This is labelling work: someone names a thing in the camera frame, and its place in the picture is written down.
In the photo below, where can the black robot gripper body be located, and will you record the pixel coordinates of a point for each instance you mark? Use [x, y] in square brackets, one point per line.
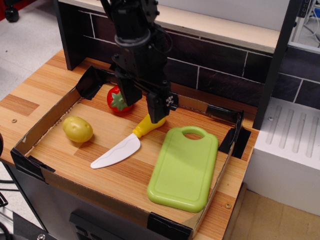
[144, 60]

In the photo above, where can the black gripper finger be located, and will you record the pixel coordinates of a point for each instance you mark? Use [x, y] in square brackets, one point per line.
[130, 93]
[159, 105]

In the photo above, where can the yellow white toy knife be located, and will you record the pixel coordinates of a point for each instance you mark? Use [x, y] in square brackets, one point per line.
[129, 145]

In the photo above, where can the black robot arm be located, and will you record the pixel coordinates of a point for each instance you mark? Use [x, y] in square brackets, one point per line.
[133, 18]

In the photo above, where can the green plastic cutting board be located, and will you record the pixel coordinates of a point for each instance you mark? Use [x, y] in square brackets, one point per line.
[184, 170]

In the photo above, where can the cardboard fence with black tape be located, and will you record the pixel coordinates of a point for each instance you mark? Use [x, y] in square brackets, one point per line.
[55, 175]

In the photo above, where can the red toy tomato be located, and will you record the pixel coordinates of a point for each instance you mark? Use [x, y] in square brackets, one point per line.
[116, 101]

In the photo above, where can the yellow toy potato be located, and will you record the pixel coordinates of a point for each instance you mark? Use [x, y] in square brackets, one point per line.
[77, 129]

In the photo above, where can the wooden shelf with black posts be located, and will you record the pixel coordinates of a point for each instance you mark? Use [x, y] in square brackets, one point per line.
[233, 60]

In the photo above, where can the black caster wheel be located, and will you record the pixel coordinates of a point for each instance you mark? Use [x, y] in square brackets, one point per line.
[11, 14]

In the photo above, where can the white toy sink drainboard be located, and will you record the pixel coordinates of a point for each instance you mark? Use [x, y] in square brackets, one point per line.
[285, 162]

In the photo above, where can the black oven control panel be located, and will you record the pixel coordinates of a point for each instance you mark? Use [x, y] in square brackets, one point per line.
[103, 226]

